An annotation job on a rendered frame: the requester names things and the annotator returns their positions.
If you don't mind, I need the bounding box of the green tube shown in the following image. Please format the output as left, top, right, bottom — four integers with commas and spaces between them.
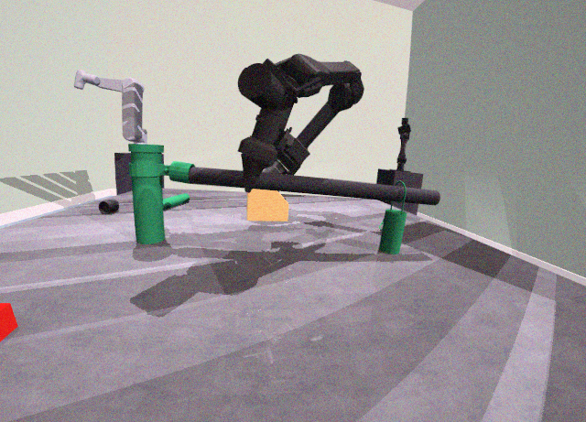
162, 193, 190, 210

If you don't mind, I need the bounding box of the green post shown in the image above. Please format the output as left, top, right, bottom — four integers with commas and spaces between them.
128, 144, 166, 244

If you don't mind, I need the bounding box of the green cylinder with hook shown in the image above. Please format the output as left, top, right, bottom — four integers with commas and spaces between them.
379, 181, 407, 254

